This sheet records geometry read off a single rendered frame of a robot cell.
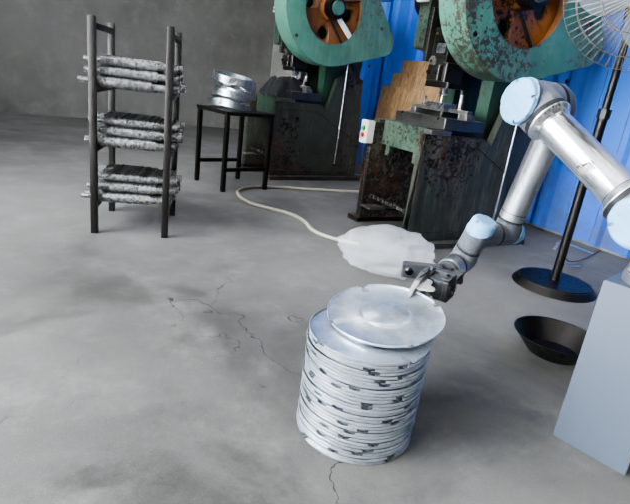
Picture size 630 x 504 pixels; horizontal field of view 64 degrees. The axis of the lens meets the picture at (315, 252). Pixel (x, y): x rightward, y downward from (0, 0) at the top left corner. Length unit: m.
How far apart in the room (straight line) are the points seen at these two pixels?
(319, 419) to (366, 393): 0.14
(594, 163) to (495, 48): 1.48
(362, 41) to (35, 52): 4.15
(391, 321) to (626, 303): 0.55
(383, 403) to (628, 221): 0.64
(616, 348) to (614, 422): 0.19
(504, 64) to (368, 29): 1.81
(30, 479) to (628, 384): 1.33
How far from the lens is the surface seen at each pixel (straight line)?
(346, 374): 1.13
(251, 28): 7.72
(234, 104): 3.72
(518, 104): 1.41
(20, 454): 1.30
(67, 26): 7.15
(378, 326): 1.22
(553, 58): 3.02
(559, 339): 2.13
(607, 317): 1.42
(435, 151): 2.84
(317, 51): 4.10
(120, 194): 2.59
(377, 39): 4.43
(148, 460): 1.23
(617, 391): 1.46
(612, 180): 1.30
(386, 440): 1.24
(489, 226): 1.53
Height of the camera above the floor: 0.81
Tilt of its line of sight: 19 degrees down
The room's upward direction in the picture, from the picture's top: 8 degrees clockwise
